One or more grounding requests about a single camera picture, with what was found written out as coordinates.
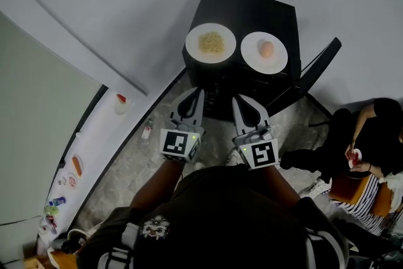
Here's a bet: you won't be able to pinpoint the white round plate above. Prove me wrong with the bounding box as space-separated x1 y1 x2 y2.
240 31 289 75
184 23 237 64

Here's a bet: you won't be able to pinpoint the person's dark printed shirt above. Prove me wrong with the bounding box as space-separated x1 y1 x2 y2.
75 165 351 269

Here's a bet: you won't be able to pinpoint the orange stool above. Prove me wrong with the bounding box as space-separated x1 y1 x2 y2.
329 172 394 218

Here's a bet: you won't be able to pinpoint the black bag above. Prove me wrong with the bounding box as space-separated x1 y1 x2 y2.
333 217 403 269

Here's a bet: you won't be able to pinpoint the person's right forearm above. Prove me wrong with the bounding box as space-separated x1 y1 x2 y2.
258 165 302 209

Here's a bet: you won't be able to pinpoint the yellow noodles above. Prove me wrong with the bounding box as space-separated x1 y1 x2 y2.
197 31 226 55

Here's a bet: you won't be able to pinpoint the toy hot dog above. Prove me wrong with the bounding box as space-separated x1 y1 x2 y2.
71 155 84 178

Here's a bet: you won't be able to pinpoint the person's left forearm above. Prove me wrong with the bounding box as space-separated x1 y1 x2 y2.
128 160 186 209

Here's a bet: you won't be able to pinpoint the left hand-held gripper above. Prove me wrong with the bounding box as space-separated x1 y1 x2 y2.
159 87 206 164

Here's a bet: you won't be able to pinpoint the white bowl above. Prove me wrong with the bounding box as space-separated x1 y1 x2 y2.
67 228 95 251

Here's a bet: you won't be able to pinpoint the brown egg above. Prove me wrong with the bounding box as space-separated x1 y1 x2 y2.
258 40 275 59

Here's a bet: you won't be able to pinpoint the person's right shoe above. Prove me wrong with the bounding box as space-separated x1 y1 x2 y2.
225 152 241 167

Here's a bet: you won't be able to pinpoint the white fluffy cloth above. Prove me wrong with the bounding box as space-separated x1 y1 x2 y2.
377 171 403 214

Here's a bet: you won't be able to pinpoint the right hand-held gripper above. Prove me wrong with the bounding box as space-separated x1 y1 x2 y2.
232 94 280 171

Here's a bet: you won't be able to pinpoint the black white striped cloth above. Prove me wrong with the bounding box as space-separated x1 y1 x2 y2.
330 175 403 236

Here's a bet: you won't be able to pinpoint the small red white carton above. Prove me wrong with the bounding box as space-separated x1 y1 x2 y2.
140 118 155 140

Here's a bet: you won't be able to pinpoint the pale green roller blind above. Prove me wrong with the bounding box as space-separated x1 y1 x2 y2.
0 217 43 264
0 11 105 226

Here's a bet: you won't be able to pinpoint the white cup with red fruit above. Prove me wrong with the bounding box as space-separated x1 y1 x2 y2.
113 93 132 116

